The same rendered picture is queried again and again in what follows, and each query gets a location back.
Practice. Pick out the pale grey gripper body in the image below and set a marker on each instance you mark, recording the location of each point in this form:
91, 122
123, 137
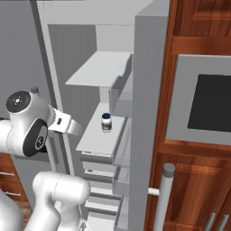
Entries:
74, 127

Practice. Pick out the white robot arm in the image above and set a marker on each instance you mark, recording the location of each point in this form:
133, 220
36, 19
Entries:
27, 120

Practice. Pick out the long grey fridge shelf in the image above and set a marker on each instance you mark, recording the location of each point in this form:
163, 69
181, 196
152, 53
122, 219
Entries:
100, 138

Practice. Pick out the short grey fridge shelf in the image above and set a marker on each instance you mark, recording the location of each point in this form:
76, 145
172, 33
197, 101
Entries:
102, 67

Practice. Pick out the grey fridge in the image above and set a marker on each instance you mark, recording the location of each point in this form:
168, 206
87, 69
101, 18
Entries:
78, 36

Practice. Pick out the plain grey fridge door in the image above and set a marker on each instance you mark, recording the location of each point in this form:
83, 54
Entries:
18, 45

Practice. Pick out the white jar with dark lid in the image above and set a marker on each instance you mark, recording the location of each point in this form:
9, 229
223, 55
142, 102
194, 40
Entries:
106, 122

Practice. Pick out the brown wooden drawer unit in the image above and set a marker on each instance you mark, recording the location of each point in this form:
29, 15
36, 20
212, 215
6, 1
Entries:
9, 183

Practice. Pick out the grey built-in oven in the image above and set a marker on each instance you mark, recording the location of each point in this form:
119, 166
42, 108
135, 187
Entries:
186, 99

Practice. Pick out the brown wooden cupboard run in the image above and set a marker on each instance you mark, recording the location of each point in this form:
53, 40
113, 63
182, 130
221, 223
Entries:
195, 27

